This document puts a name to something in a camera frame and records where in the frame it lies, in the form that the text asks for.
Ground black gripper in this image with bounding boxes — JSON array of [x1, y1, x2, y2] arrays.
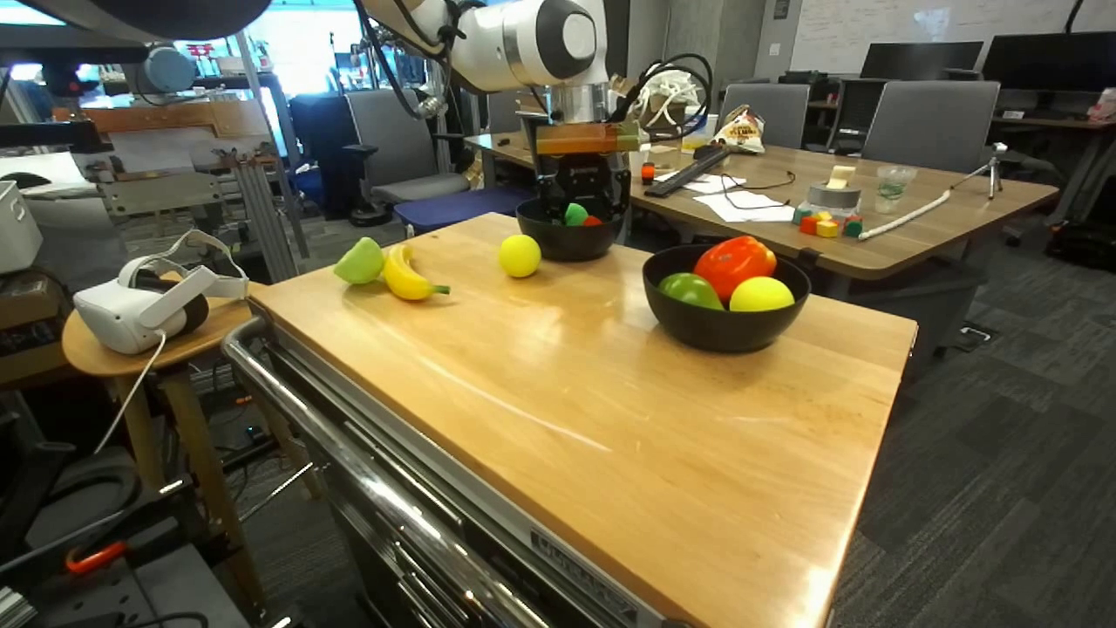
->
[[536, 152, 633, 229]]

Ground yellow toy lemon ball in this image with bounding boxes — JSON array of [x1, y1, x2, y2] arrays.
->
[[500, 233, 540, 280]]

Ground yellow toy banana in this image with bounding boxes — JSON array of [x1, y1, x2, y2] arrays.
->
[[379, 244, 447, 303]]

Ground light green bumpy fruit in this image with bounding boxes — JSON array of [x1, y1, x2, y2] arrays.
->
[[335, 236, 383, 286]]

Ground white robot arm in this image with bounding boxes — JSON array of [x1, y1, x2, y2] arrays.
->
[[354, 0, 614, 136]]

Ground green toy ball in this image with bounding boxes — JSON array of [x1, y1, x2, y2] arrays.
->
[[562, 201, 590, 225]]

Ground black bowl with banana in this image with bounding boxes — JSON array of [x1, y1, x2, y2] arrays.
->
[[515, 199, 618, 260]]

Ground green toy lime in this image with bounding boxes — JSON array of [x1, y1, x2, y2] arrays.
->
[[661, 273, 722, 309]]

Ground white paper sheets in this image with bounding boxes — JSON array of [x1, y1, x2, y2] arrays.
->
[[688, 175, 797, 223]]

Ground red orange toy pepper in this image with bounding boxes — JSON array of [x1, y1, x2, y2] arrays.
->
[[695, 236, 779, 300]]

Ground black bowl with pepper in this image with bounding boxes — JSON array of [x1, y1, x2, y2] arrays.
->
[[643, 244, 813, 352]]

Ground grey office chair left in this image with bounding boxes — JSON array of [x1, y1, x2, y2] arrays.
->
[[346, 90, 467, 213]]

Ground grey office chair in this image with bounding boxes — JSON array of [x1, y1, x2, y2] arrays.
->
[[861, 80, 1003, 172], [346, 90, 467, 213]]

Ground yellow green toy apple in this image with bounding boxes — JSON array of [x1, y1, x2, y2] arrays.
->
[[729, 277, 797, 314]]

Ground colourful toy blocks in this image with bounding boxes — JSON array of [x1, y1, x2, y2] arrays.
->
[[793, 208, 861, 240]]

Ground wooden office desk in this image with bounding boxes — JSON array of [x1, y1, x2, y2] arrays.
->
[[464, 124, 1064, 290]]

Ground clear plastic container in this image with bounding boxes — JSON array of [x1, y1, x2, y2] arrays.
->
[[877, 163, 917, 199]]

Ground grey office chair right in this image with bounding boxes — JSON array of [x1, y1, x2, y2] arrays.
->
[[861, 80, 1003, 172]]

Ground white stick on desk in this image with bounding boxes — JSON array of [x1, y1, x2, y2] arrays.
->
[[860, 189, 954, 240]]

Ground white VR headset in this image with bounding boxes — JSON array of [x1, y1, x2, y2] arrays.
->
[[75, 225, 247, 356]]

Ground round wooden stool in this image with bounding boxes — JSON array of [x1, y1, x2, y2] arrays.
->
[[63, 300, 264, 613]]

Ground black computer monitor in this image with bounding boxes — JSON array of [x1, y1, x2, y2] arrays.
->
[[979, 30, 1116, 90]]

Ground silver cart handle bar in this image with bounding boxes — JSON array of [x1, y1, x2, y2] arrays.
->
[[220, 318, 552, 628]]

